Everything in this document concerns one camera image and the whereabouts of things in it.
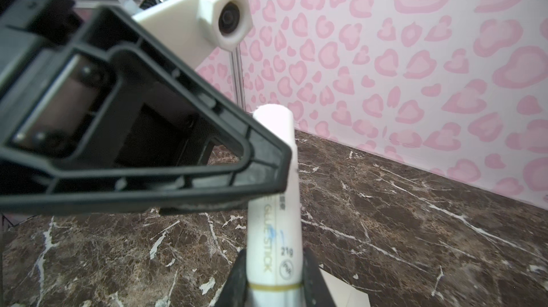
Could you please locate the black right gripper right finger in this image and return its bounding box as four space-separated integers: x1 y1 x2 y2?
303 247 335 307

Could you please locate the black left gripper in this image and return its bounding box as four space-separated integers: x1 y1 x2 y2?
1 0 116 166

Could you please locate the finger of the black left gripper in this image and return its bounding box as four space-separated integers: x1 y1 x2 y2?
1 8 291 215

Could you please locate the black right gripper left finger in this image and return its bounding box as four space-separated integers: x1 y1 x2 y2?
214 249 248 307

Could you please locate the cream white envelope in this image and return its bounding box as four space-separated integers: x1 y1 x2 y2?
320 269 371 307

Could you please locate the white glue stick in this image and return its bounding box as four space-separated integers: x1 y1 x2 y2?
245 104 303 306

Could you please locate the aluminium corner frame post left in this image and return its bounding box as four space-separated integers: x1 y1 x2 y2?
220 0 247 113

